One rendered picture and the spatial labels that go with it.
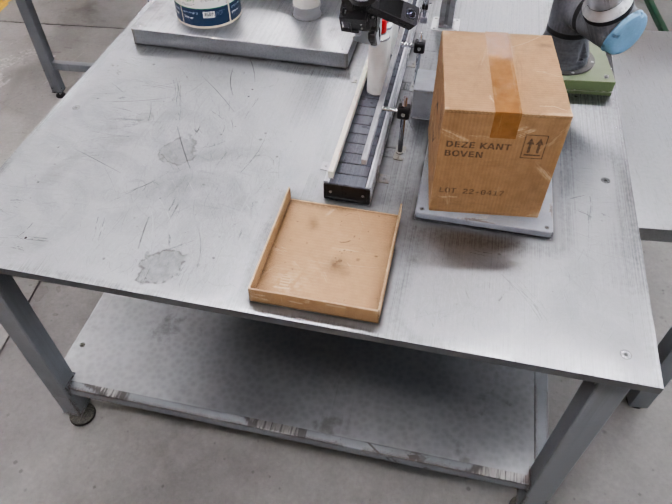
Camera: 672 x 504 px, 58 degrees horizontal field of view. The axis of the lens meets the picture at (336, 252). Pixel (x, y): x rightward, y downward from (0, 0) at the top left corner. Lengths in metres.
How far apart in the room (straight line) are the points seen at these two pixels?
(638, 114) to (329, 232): 0.93
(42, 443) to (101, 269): 0.93
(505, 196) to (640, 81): 0.76
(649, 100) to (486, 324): 0.94
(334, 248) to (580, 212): 0.57
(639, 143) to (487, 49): 0.54
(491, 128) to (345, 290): 0.43
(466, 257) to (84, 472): 1.33
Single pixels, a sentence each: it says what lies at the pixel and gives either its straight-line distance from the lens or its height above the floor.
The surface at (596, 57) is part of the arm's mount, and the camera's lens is 1.97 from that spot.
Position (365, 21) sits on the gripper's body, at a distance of 1.37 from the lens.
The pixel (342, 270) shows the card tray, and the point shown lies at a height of 0.83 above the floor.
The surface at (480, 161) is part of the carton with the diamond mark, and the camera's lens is 1.28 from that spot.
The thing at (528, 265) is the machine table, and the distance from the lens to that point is 1.33.
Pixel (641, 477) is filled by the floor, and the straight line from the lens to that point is 2.13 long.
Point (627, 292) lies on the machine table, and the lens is 1.36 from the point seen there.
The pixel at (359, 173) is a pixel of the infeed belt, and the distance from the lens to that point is 1.40.
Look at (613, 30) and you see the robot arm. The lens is 1.69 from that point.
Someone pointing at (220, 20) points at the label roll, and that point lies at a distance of 1.98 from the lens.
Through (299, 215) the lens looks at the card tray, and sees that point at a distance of 1.36.
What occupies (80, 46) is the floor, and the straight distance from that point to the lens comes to 3.92.
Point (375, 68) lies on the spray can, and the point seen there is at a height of 0.96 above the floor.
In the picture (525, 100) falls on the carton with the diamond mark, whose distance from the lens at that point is 1.25.
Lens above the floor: 1.80
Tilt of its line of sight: 48 degrees down
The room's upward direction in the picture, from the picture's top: straight up
